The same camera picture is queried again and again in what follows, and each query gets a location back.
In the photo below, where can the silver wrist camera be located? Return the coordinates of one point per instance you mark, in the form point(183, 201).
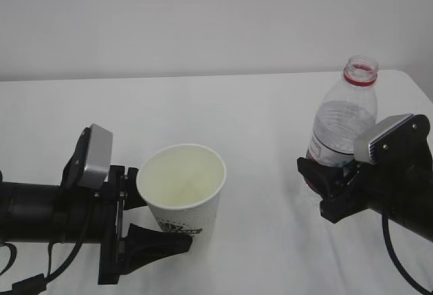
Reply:
point(97, 158)
point(366, 145)

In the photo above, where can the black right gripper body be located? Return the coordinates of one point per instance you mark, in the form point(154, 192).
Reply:
point(399, 186)

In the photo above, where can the clear water bottle red label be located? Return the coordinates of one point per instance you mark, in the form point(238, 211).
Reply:
point(348, 109)

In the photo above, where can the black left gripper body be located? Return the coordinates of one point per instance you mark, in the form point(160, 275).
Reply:
point(110, 199)

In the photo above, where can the white paper cup green logo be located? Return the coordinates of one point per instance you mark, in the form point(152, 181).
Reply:
point(181, 185)

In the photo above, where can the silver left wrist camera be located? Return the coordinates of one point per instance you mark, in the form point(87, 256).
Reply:
point(97, 158)

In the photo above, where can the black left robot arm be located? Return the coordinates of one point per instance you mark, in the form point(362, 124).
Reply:
point(51, 214)

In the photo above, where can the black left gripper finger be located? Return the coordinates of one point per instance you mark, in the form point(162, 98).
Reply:
point(144, 246)
point(133, 198)

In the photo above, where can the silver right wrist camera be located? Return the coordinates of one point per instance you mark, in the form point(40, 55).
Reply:
point(366, 145)

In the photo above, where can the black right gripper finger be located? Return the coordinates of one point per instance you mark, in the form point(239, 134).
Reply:
point(325, 182)

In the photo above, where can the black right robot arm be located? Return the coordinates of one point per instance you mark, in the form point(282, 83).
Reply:
point(392, 173)

